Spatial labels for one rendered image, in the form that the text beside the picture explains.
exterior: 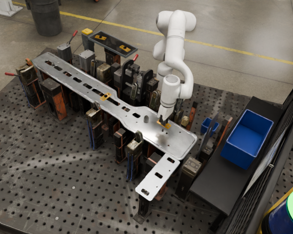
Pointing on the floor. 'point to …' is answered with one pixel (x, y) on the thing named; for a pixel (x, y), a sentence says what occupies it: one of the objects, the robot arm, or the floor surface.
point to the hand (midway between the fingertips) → (164, 121)
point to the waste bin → (45, 16)
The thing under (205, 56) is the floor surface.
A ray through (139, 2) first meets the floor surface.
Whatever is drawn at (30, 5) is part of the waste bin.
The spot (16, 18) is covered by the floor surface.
